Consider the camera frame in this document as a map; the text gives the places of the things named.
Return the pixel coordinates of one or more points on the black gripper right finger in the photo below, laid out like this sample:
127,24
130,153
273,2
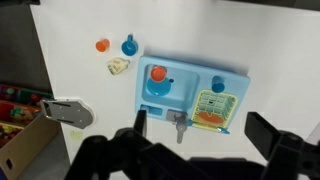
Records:
261,133

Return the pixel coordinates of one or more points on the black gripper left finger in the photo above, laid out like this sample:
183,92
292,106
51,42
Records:
140,120

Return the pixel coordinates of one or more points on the small blue toy cup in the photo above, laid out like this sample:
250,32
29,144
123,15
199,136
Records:
218,85

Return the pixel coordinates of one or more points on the blue cup in sink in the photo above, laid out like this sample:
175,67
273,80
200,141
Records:
156,89

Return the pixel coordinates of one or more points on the yellow toy drying rack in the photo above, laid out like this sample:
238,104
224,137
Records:
230,106

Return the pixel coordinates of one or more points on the light blue toy sink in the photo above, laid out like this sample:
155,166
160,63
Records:
193,75

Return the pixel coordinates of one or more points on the blue toy utensil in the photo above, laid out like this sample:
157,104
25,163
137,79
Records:
222,130

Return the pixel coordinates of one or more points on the grey toy faucet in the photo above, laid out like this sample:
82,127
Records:
180,125

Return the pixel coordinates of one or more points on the orange toy plate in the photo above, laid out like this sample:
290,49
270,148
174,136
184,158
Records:
210,119

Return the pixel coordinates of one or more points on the cream toy soap bottle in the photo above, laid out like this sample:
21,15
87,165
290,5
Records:
116,65

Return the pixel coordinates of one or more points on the yellow sticky note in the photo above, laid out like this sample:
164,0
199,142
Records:
76,134

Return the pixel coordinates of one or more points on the grey metal mounting plate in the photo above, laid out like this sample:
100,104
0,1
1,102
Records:
68,113

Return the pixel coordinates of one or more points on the orange toy tumbler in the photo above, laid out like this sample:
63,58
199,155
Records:
102,45

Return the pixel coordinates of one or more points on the brown cardboard box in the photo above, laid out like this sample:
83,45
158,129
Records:
26,143

